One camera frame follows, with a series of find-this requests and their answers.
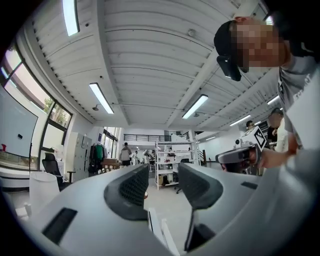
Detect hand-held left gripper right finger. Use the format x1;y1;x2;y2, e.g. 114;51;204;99
177;147;320;256

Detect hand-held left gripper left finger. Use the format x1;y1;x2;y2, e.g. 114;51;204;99
21;163;176;256

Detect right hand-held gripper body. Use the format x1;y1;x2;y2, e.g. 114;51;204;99
215;125;267;174

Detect person's right forearm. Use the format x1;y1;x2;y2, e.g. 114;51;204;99
262;133;302;171

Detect person's right hand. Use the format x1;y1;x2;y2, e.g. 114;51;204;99
246;147;270;170

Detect long ceiling light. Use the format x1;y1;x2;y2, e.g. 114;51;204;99
266;94;281;106
61;0;81;38
229;114;252;127
88;82;115;115
181;93;209;120

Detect stack of cardboard boxes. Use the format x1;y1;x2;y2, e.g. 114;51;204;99
100;157;122;170

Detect white waste bin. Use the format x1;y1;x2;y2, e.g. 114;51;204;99
29;171;61;215

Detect clothes rack with garments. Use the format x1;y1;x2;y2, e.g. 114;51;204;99
88;142;108;174

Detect grey metal lockers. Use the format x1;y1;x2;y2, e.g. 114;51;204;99
69;131;93;176

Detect black office chair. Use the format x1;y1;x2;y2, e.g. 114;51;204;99
41;152;76;192

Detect white metal shelving unit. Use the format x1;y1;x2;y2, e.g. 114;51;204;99
154;139;201;191

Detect black mezzanine railing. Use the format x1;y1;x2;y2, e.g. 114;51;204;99
123;133;172;143

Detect person's grey t-shirt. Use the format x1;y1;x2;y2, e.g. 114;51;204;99
276;55;320;151

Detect large white display board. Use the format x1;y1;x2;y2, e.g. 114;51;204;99
0;84;39;159

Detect person's head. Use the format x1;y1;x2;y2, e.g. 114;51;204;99
213;16;293;75

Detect black head-mounted camera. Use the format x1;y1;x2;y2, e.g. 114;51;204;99
216;54;243;82

